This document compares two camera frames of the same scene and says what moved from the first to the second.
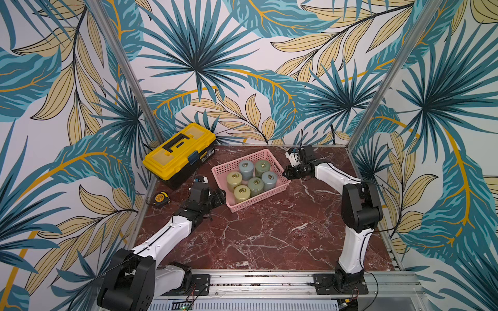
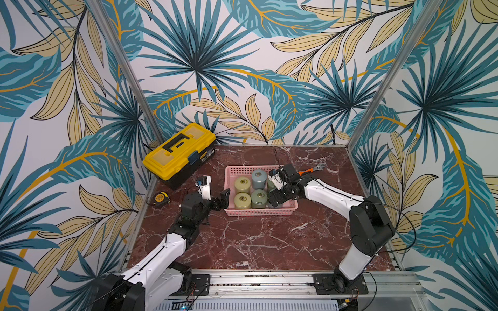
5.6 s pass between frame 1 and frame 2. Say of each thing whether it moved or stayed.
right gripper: moved
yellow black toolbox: stayed
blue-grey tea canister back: moved
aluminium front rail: stayed
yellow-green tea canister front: moved
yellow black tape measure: stayed
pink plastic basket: moved
